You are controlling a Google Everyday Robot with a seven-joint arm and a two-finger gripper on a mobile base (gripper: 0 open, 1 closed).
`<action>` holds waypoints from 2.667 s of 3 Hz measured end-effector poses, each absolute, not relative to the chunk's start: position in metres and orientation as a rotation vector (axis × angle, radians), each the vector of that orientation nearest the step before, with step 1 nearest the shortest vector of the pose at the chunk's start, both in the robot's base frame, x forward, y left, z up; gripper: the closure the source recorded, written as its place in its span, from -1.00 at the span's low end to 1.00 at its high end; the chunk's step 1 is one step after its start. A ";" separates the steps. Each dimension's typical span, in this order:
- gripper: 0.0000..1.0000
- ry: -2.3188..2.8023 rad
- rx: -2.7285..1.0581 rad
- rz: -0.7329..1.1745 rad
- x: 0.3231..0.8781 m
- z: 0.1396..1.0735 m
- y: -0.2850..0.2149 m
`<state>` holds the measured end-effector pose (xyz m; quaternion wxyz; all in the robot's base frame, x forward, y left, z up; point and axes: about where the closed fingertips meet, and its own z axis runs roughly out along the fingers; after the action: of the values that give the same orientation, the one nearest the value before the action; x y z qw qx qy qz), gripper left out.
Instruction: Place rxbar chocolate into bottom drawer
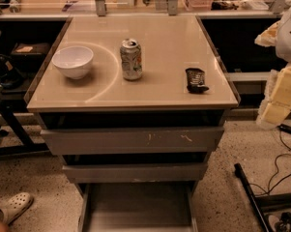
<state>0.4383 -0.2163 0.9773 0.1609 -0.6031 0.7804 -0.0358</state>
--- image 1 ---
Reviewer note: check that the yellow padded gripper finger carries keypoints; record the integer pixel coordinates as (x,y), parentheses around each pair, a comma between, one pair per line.
(268,37)
(276,105)

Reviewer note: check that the dark rxbar chocolate wrapper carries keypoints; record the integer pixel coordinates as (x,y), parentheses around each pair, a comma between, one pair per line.
(196,81)

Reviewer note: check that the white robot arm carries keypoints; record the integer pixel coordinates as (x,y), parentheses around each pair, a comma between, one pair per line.
(283,40)

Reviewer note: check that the grey top drawer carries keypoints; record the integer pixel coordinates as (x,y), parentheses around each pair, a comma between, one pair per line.
(132,140)

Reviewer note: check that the grey middle drawer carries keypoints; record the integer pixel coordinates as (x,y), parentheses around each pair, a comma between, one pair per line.
(135,173)

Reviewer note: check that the grey drawer cabinet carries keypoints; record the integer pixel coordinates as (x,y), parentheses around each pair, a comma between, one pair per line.
(103,99)

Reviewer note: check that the open grey bottom drawer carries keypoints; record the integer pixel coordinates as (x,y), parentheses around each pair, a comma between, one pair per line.
(137,207)

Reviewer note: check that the black stand base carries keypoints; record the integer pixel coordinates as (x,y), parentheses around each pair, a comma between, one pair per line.
(272,211)

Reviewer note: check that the crushed soda can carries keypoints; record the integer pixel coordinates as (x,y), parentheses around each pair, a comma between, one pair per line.
(130,52)

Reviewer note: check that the white ceramic bowl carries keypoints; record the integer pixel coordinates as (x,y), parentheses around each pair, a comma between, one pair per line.
(73,61)

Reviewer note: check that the black bag on shelf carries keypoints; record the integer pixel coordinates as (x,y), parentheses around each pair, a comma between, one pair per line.
(12,78)

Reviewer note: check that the white clog shoe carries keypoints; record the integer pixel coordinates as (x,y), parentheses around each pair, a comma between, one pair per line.
(15,207)

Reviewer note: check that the black table frame left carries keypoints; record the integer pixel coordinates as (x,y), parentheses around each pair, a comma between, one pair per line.
(27,146)

